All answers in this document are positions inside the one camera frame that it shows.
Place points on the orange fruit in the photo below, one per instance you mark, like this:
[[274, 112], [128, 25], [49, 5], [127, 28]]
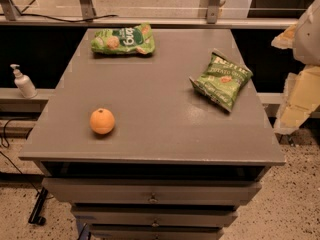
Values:
[[102, 121]]

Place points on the middle grey drawer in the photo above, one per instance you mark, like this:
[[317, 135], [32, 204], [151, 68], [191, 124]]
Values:
[[155, 216]]

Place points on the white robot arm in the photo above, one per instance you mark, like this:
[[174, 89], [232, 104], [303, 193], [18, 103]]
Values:
[[306, 43]]

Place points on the black metal floor foot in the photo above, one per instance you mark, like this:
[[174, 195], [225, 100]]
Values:
[[36, 218]]

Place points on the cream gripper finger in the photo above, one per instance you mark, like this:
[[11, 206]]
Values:
[[285, 39], [301, 97]]

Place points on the bottom grey drawer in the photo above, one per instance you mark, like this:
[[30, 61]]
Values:
[[160, 233]]

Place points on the grey metal railing frame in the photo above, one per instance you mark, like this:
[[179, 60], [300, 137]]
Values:
[[242, 14]]

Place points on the white pump dispenser bottle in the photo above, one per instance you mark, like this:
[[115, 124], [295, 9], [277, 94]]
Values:
[[23, 82]]

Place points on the top grey drawer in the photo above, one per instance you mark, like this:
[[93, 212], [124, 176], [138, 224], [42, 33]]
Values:
[[154, 192]]

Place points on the green potato chip bag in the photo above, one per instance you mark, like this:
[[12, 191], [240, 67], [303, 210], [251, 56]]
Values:
[[222, 80]]

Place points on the grey drawer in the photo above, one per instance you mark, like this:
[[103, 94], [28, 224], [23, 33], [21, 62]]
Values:
[[155, 216], [160, 233], [154, 192]]

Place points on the green rice chip bag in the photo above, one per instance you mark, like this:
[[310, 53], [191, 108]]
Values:
[[130, 40]]

